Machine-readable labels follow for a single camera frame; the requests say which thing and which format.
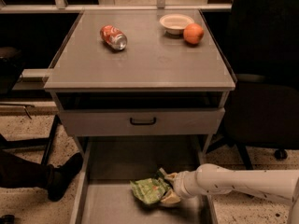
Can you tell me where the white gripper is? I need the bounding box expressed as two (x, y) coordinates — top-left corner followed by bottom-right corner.
(160, 171), (200, 207)

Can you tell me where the green jalapeno chip bag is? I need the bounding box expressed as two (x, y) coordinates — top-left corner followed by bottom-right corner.
(130, 168), (172, 205)

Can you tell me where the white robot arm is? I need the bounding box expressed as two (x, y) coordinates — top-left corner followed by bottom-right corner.
(159, 163), (299, 224)

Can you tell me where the closed top drawer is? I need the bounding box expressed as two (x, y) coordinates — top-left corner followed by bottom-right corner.
(60, 108), (225, 136)

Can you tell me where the open middle drawer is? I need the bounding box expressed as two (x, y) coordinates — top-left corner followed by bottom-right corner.
(70, 135), (218, 224)

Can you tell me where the grey drawer cabinet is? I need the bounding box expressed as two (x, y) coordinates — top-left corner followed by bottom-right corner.
(45, 9), (235, 151)

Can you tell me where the black office chair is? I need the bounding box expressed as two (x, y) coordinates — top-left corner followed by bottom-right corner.
(202, 0), (299, 170)

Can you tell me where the orange fruit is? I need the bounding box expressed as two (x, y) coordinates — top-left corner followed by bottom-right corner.
(183, 23), (204, 45)

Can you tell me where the person's dark leg and shoe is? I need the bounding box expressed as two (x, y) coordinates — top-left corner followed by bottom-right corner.
(0, 150), (83, 202)

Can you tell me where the white paper bowl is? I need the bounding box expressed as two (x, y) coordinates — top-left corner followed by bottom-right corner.
(160, 14), (194, 35)

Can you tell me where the red soda can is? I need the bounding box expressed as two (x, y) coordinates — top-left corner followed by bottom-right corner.
(100, 25), (127, 50)

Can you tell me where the black drawer handle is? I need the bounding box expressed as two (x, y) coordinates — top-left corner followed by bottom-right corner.
(130, 117), (157, 126)

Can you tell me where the metal window rail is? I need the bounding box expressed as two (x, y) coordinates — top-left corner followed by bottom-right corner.
(0, 0), (233, 15)

